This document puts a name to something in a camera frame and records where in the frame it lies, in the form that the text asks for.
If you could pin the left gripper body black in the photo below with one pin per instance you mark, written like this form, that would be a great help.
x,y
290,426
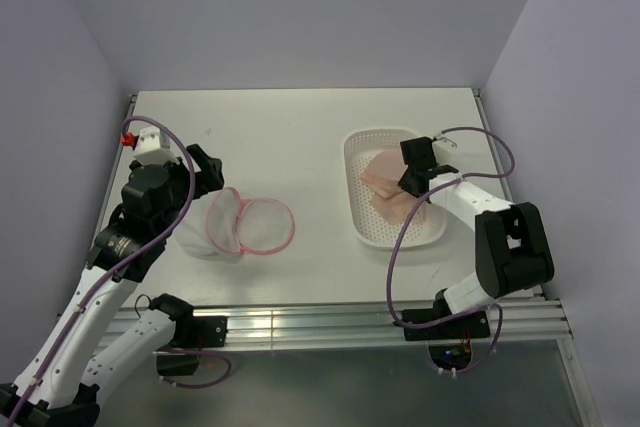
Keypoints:
x,y
180,180

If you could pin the pink bra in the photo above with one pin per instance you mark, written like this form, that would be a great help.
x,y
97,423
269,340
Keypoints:
x,y
381,175

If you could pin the white mesh laundry bag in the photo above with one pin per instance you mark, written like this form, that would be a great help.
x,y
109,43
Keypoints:
x,y
224,226

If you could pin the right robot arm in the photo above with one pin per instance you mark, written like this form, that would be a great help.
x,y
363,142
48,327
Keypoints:
x,y
511,250

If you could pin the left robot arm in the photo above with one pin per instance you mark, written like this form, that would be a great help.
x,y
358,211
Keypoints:
x,y
68,380

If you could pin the white perforated plastic basket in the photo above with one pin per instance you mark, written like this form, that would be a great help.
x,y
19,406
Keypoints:
x,y
359,149

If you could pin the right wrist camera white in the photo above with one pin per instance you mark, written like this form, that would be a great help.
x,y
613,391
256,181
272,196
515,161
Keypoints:
x,y
443,147

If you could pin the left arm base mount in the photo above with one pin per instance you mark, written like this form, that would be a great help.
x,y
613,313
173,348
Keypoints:
x,y
200,329

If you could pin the aluminium rail frame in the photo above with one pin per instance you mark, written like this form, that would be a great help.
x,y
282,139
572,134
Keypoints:
x,y
363,325

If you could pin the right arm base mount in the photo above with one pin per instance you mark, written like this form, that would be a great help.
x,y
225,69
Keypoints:
x,y
453,351

